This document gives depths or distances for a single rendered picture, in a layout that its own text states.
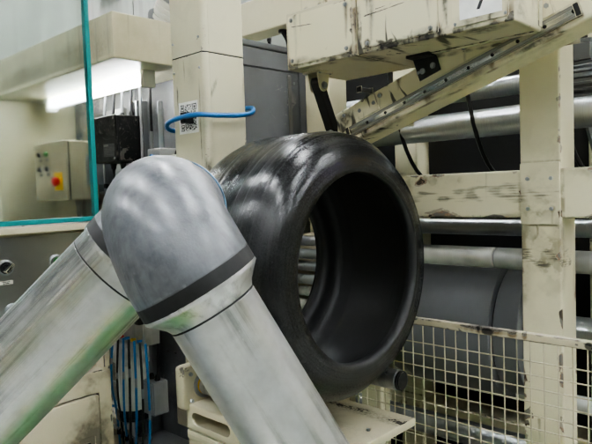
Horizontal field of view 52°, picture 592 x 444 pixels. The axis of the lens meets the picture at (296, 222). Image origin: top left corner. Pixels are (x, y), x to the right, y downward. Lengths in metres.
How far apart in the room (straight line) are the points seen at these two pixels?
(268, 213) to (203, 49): 0.53
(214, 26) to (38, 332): 0.98
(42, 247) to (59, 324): 0.90
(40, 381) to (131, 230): 0.24
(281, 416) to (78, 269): 0.27
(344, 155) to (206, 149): 0.38
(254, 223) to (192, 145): 0.45
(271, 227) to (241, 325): 0.54
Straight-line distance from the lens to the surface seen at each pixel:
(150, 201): 0.53
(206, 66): 1.46
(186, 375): 1.40
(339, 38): 1.51
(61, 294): 0.68
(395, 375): 1.39
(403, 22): 1.41
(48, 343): 0.68
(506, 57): 1.43
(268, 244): 1.05
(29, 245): 1.56
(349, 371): 1.23
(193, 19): 1.50
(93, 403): 1.64
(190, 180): 0.56
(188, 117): 1.44
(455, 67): 1.48
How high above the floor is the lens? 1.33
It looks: 3 degrees down
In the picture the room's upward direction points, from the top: 2 degrees counter-clockwise
